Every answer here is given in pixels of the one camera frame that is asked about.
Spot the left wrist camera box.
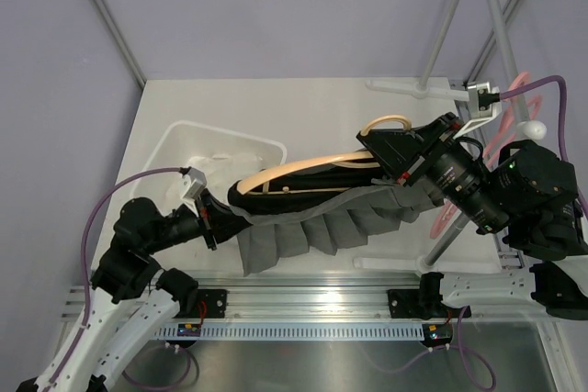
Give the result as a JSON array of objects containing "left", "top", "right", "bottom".
[{"left": 181, "top": 167, "right": 207, "bottom": 203}]

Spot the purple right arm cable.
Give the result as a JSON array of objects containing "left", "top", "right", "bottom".
[{"left": 493, "top": 74, "right": 588, "bottom": 223}]

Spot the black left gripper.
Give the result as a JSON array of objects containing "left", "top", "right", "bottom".
[{"left": 144, "top": 187, "right": 256, "bottom": 253}]

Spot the white far rack base foot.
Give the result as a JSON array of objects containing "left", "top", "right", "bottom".
[{"left": 365, "top": 77, "right": 469, "bottom": 102}]

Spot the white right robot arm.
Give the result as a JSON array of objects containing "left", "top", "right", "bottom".
[{"left": 357, "top": 113, "right": 587, "bottom": 320}]

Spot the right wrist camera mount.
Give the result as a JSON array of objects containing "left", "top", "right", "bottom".
[{"left": 456, "top": 82, "right": 502, "bottom": 138}]

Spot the grey pleated skirt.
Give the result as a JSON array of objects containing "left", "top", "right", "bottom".
[{"left": 227, "top": 165, "right": 444, "bottom": 275}]

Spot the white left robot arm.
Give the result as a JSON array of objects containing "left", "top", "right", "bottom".
[{"left": 18, "top": 195, "right": 250, "bottom": 391}]

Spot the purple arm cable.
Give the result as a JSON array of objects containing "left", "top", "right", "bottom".
[
  {"left": 493, "top": 74, "right": 588, "bottom": 223},
  {"left": 45, "top": 165, "right": 192, "bottom": 388}
]

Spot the pink plastic hanger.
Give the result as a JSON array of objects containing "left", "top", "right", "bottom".
[{"left": 430, "top": 72, "right": 547, "bottom": 239}]

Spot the white rack base foot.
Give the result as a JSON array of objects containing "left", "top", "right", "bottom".
[
  {"left": 365, "top": 77, "right": 469, "bottom": 102},
  {"left": 353, "top": 256, "right": 437, "bottom": 274}
]

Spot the white slotted cable duct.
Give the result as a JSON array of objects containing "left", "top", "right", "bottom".
[{"left": 153, "top": 323, "right": 424, "bottom": 342}]

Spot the white plastic basket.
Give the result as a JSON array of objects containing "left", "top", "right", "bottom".
[{"left": 130, "top": 120, "right": 288, "bottom": 205}]

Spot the aluminium mounting rail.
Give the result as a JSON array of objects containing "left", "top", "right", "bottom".
[{"left": 62, "top": 274, "right": 560, "bottom": 327}]

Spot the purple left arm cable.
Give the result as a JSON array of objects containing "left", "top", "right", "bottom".
[{"left": 45, "top": 165, "right": 192, "bottom": 388}]

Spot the white skirt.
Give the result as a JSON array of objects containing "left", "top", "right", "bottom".
[{"left": 187, "top": 152, "right": 263, "bottom": 204}]

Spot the beige wooden hanger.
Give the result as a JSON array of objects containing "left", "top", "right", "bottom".
[{"left": 236, "top": 114, "right": 413, "bottom": 195}]

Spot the grey clothes rack pole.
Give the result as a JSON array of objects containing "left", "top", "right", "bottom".
[{"left": 424, "top": 0, "right": 548, "bottom": 269}]

